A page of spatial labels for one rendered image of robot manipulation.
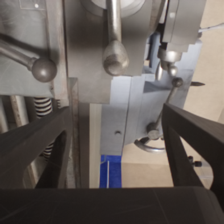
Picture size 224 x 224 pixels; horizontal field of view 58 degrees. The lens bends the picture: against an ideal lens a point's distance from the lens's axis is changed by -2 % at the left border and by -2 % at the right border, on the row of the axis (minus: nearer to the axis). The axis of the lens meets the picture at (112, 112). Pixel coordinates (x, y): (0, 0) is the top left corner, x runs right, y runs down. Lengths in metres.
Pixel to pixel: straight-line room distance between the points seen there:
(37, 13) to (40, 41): 0.04
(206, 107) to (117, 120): 4.21
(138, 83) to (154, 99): 0.11
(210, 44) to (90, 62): 3.95
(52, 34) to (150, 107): 0.49
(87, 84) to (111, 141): 0.32
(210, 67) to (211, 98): 0.72
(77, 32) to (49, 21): 0.04
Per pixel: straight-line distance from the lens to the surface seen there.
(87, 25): 0.32
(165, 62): 0.50
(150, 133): 0.76
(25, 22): 0.35
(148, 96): 0.71
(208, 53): 4.29
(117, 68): 0.18
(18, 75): 0.39
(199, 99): 4.69
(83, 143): 0.65
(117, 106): 0.67
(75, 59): 0.34
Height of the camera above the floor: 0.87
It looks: 2 degrees up
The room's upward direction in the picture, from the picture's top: 93 degrees clockwise
